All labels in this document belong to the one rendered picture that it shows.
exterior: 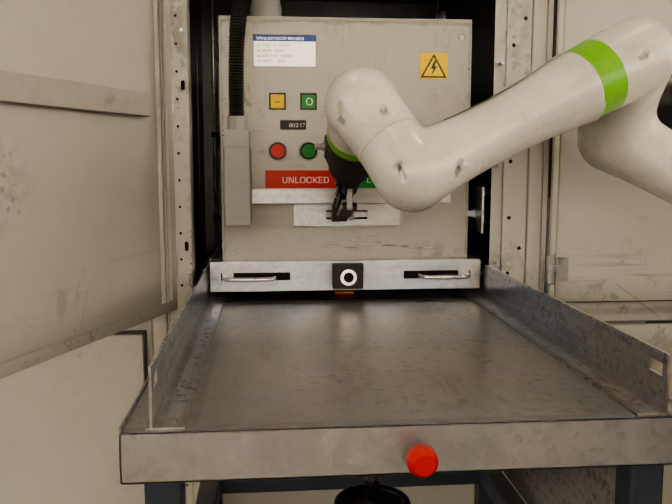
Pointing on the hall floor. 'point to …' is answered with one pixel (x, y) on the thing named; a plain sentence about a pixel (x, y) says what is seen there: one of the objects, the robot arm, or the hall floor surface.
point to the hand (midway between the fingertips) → (340, 210)
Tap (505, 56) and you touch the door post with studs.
